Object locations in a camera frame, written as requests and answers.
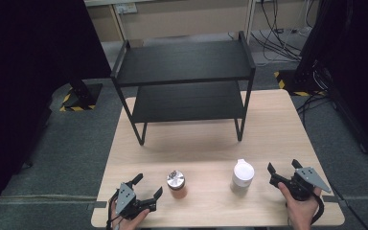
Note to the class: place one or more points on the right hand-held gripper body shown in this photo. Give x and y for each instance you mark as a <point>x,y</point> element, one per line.
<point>303,183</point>

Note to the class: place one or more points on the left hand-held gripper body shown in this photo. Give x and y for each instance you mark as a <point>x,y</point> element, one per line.
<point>125,198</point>

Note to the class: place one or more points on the orange spice jar silver lid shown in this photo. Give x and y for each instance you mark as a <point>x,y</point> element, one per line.
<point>176,184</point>

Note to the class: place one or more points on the white jar with white lid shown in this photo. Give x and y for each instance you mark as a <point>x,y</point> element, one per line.
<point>242,178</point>

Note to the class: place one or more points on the black two-tier shelf rack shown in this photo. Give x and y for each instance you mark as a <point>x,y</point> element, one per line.
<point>185,60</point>

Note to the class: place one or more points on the person's left hand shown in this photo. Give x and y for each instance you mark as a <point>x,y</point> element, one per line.
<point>131,222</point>

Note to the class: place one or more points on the person's right hand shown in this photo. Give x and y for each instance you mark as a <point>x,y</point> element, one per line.
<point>298,212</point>

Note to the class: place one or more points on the grey tape strip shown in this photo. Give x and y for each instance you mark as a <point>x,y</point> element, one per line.
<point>97,205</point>
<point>330,198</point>

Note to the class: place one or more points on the black stand base striped tape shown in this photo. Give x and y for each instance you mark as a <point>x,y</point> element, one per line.
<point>81,97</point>
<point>297,82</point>

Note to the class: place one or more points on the black curtain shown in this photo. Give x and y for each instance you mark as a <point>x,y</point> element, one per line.
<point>28,80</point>

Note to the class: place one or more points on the white furniture leg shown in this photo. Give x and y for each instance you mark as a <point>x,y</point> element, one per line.
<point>249,16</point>

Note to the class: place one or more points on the white wall socket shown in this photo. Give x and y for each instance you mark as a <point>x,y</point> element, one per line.
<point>126,8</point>

